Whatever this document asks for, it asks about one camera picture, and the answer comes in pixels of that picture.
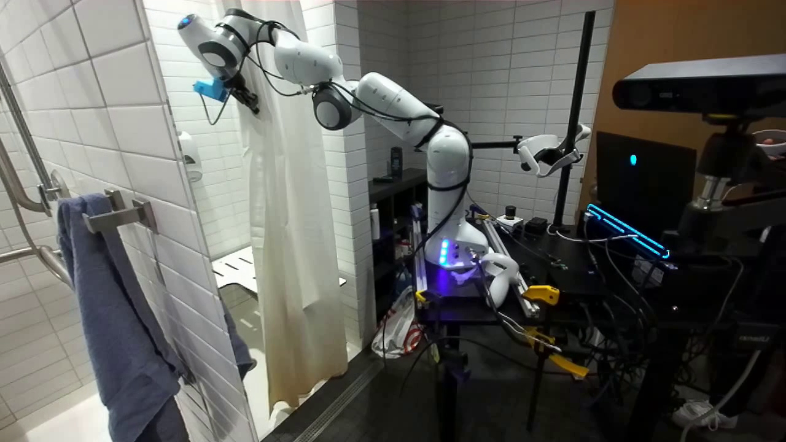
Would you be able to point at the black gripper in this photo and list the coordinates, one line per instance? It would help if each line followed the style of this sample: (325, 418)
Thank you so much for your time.
(243, 93)

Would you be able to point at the white shower curtain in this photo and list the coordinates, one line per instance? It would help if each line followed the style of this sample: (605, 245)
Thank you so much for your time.
(298, 230)

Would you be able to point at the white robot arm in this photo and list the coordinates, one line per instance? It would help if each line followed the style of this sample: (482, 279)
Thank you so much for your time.
(394, 101)

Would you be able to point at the white shower seat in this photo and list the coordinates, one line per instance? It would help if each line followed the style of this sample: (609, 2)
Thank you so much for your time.
(237, 268)

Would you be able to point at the black shelf unit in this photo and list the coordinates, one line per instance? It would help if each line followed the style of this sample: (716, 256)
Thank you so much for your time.
(394, 204)

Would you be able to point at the angled metal grab bar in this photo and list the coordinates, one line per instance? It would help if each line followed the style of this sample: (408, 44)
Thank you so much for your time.
(26, 193)

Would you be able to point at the blue hanging towel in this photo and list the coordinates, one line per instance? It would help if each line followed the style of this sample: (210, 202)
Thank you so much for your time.
(118, 336)

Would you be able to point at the white plastic bag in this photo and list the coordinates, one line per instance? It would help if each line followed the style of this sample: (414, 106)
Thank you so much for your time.
(396, 328)

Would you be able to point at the small dark bottle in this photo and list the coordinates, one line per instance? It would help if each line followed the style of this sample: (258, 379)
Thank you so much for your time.
(509, 219)

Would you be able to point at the steel linear floor drain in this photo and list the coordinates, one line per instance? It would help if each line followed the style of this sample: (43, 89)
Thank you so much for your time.
(322, 407)

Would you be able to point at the black vertical pole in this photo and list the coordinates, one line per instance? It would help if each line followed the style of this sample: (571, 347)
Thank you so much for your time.
(577, 83)

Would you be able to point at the black robot stand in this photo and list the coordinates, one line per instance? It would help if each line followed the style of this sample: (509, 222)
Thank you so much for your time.
(444, 385)

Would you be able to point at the small yellow clamp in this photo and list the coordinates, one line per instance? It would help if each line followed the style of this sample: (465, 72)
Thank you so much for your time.
(543, 293)

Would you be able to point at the black work table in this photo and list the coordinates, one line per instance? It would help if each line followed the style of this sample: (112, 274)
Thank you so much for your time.
(577, 274)

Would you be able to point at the blue glowing light strip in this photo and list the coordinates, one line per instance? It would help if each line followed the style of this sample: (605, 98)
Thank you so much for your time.
(629, 233)

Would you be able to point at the black monitor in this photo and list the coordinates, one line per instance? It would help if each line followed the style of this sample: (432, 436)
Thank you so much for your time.
(646, 180)

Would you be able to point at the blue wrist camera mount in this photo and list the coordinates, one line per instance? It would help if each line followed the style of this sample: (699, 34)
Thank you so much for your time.
(211, 89)

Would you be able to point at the metal towel hook bracket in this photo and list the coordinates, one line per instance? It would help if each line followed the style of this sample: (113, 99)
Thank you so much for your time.
(116, 214)

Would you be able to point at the white camera clamp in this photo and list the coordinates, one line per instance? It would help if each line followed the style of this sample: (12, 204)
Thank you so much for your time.
(545, 150)

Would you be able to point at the black stereo camera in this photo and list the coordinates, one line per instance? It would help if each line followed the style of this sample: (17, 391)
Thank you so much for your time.
(696, 85)

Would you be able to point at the black camera stand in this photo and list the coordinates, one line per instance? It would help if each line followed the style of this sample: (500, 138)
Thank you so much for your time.
(728, 172)

